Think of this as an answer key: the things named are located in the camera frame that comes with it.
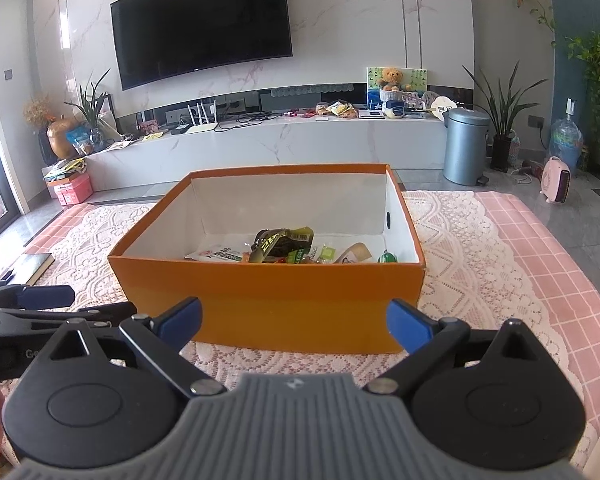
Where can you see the blue grey trash can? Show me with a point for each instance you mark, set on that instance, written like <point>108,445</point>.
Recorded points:
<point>466,150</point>

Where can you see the tan snack packet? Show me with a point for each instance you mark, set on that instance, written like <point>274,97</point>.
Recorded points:
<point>352,254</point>

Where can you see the water bottle with pump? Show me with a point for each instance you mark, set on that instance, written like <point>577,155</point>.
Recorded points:
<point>567,140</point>

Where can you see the clear green label snack bag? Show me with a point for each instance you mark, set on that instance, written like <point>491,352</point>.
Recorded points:
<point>310,256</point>

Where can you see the pink checked blanket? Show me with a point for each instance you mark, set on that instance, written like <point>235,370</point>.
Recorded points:
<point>555,270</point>

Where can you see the black curved television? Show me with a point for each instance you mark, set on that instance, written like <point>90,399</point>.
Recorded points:
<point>200,20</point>

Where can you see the white router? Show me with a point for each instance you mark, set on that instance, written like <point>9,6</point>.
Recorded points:
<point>202,122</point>

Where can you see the long leaf potted plant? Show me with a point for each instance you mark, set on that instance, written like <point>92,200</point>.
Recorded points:
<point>502,110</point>

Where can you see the white marble television console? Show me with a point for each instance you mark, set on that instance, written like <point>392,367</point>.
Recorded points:
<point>280,145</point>

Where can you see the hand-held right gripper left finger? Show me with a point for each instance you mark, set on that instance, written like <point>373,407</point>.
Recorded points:
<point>180,319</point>

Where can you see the small green round packet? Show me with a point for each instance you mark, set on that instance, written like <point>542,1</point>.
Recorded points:
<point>387,258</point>

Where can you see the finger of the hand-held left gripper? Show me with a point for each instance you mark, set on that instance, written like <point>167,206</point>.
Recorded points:
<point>95,315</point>
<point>50,296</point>

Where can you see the dark book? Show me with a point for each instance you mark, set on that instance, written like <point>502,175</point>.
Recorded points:
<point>32,267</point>

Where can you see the blue printed bag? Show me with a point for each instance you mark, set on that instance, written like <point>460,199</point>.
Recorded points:
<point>76,137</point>

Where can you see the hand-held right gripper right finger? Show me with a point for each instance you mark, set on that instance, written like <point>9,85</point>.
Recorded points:
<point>409,325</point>

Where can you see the white digital scale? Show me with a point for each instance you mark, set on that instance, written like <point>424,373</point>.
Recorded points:
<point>370,114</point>

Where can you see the white pretzel stick packet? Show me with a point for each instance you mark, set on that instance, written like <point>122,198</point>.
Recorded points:
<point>215,254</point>

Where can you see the pink space heater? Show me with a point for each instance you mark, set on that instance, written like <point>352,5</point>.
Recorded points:
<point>556,180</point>

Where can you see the dark green snack packet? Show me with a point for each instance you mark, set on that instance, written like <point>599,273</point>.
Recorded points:
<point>280,245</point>

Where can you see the pile of yellow snack bags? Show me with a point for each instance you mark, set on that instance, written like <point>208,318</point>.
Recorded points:
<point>337,110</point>

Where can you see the wall outlet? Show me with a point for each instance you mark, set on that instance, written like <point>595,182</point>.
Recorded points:
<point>535,121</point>

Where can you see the black set-top box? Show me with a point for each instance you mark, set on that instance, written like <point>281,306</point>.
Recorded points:
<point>180,129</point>

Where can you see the wall switch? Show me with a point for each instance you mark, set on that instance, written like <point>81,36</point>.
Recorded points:
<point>8,74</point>

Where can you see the potted aloe plant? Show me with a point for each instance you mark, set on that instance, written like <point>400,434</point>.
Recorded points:
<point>94,110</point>

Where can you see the green framed picture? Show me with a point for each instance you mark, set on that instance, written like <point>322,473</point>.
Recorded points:
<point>415,80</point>

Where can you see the orange cardboard box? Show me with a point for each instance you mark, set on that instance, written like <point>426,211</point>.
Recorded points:
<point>290,305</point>

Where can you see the blue white jar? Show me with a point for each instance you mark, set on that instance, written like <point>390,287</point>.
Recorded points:
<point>394,109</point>

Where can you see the brown teddy bear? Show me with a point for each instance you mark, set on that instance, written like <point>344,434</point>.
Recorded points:
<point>391,79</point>

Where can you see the pink cardboard box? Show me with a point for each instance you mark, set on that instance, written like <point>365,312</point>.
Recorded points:
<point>70,190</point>

